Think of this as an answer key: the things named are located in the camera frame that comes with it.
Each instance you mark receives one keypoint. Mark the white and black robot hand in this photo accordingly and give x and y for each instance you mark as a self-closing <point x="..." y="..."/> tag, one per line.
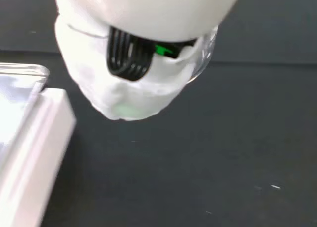
<point x="138" y="11"/>

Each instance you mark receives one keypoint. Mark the black bench cloth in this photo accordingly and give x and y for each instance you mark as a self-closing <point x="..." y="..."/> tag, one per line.
<point x="188" y="150"/>

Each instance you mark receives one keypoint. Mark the white electronic balance steel pan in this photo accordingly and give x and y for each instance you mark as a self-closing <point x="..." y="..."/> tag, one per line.
<point x="27" y="128"/>

